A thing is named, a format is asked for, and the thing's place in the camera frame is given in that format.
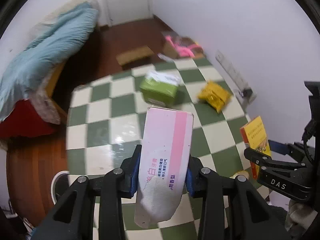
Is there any white round trash bin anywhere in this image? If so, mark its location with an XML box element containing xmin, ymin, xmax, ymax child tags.
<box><xmin>50</xmin><ymin>171</ymin><xmax>69</xmax><ymax>205</ymax></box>

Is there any black plug adapter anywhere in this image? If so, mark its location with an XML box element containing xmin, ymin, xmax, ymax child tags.
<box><xmin>241</xmin><ymin>87</ymin><xmax>253</xmax><ymax>100</ymax></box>

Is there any white wall power strip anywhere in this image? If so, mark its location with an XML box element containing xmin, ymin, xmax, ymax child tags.
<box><xmin>215</xmin><ymin>50</ymin><xmax>257</xmax><ymax>108</ymax></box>

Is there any small wooden stool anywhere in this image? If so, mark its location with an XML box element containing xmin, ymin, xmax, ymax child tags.
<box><xmin>116</xmin><ymin>46</ymin><xmax>154</xmax><ymax>66</ymax></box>

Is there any white door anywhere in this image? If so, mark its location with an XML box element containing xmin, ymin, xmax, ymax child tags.
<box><xmin>106</xmin><ymin>0</ymin><xmax>151</xmax><ymax>26</ymax></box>

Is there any yellow snack bag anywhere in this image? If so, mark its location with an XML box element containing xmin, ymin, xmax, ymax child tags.
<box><xmin>197</xmin><ymin>81</ymin><xmax>232</xmax><ymax>113</ymax></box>

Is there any grey patterned blanket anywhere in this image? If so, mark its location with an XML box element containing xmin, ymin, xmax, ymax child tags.
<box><xmin>29</xmin><ymin>87</ymin><xmax>61</xmax><ymax>125</ymax></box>

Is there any red bed sheet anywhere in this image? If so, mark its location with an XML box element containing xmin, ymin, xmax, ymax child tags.
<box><xmin>0</xmin><ymin>100</ymin><xmax>56</xmax><ymax>139</ymax></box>

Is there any pink white toothpaste box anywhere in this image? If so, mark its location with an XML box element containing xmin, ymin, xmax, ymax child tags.
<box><xmin>134</xmin><ymin>107</ymin><xmax>194</xmax><ymax>229</ymax></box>

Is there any yellow book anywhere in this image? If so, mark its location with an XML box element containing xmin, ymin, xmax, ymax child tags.
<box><xmin>240</xmin><ymin>116</ymin><xmax>271</xmax><ymax>180</ymax></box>

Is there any green cardboard box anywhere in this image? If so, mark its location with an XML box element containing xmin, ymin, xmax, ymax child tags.
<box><xmin>139</xmin><ymin>70</ymin><xmax>181</xmax><ymax>107</ymax></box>

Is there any green white checkered tablecloth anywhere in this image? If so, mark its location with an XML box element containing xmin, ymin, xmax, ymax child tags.
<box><xmin>66</xmin><ymin>57</ymin><xmax>273</xmax><ymax>240</ymax></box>

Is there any light blue duvet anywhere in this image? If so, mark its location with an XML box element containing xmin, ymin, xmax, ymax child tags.
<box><xmin>1</xmin><ymin>2</ymin><xmax>99</xmax><ymax>122</ymax></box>

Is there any brown cardboard box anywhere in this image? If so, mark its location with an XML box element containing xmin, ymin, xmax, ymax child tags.
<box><xmin>161</xmin><ymin>31</ymin><xmax>205</xmax><ymax>60</ymax></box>

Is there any pink plastic hanger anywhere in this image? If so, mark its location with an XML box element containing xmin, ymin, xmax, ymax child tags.
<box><xmin>164</xmin><ymin>35</ymin><xmax>201</xmax><ymax>59</ymax></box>

